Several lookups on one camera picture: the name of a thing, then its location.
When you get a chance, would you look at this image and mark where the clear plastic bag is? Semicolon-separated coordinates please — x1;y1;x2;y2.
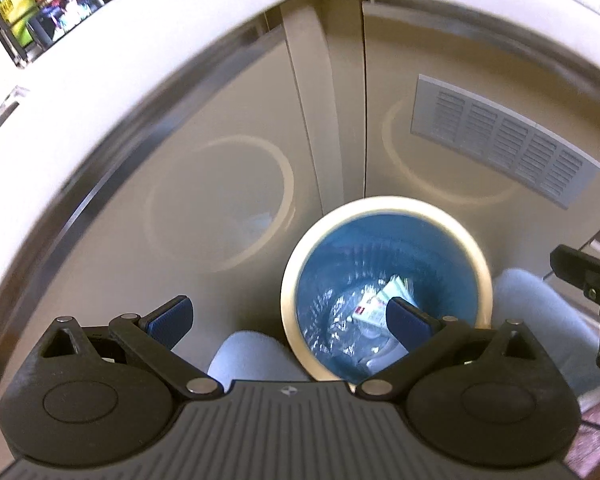
298;280;407;384

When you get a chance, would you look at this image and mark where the black smartphone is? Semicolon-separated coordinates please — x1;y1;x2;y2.
27;0;111;50

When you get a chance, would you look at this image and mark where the cream trash bin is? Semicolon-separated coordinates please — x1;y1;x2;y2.
280;196;493;385

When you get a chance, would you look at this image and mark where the cabinet vent grille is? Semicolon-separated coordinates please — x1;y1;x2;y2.
411;74;600;209

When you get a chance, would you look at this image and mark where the blue bin liner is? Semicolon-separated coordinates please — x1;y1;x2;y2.
296;212;480;376

